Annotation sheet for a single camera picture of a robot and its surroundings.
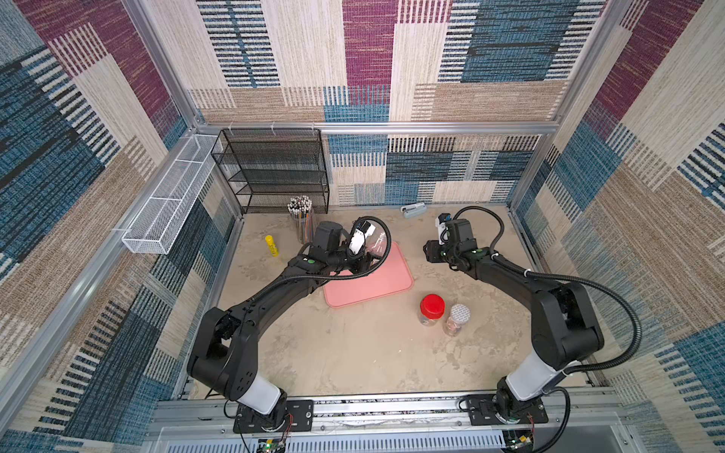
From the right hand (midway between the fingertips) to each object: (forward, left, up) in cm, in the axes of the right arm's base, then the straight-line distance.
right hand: (435, 250), depth 95 cm
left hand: (-8, +19, +9) cm, 23 cm away
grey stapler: (+27, +3, -8) cm, 29 cm away
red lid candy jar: (-20, +4, -1) cm, 20 cm away
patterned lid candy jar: (-24, -3, +2) cm, 24 cm away
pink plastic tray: (-3, +13, -10) cm, 17 cm away
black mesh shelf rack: (+33, +59, +11) cm, 68 cm away
